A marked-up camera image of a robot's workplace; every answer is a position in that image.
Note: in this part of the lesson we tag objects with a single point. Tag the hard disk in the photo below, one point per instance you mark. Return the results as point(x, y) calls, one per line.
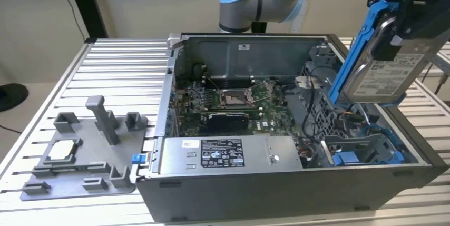
point(387, 78)

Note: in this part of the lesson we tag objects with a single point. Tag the silver CPU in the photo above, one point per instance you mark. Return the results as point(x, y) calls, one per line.
point(64, 150)

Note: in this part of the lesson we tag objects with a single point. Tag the grey metal disk bay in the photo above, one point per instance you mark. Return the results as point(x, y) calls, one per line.
point(369, 141)

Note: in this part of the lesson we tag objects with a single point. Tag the blue case release latch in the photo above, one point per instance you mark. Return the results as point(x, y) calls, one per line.
point(138, 158)

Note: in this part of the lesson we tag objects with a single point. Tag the green motherboard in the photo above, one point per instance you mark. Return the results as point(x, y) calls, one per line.
point(275, 120)

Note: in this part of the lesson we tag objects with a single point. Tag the green RAM stick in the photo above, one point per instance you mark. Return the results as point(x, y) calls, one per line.
point(68, 168)

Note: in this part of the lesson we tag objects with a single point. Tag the CPU socket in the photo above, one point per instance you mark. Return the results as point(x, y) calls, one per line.
point(235, 99)

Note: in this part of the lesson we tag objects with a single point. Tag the black RAM slot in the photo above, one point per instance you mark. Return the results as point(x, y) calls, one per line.
point(232, 85)
point(232, 77)
point(232, 82)

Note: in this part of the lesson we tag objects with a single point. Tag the grey plastic parts rack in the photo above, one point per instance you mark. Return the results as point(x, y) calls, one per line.
point(98, 155)

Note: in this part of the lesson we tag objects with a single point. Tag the aluminium slat side table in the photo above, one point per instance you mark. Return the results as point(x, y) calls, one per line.
point(444, 62)

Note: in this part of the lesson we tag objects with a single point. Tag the black open PC case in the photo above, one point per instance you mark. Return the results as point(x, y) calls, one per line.
point(247, 197)

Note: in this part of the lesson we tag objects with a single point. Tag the grey power supply unit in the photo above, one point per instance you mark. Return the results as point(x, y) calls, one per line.
point(176, 157)

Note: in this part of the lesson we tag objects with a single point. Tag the black graphics card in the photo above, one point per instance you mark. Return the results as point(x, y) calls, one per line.
point(226, 124)

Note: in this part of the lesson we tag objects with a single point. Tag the white barcode sticker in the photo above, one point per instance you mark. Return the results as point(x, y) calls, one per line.
point(244, 47)

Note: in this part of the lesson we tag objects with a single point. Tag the black metal stand post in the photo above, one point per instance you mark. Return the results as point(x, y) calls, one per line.
point(88, 4)

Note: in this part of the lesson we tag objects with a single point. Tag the grey perforated drive cage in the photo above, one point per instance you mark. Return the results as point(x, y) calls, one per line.
point(299, 104)

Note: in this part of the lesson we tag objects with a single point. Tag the metal locking lever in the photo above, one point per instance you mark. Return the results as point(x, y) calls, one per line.
point(265, 93)

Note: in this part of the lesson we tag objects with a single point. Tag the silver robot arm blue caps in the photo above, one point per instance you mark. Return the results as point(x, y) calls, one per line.
point(247, 7)

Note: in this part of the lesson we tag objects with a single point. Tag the blue plastic bay clip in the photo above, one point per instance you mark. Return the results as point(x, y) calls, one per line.
point(347, 158)

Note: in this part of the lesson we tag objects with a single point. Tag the black round monitor base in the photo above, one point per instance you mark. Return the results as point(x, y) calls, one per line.
point(13, 97)

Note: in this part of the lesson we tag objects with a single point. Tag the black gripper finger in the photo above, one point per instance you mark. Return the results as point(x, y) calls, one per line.
point(387, 49)

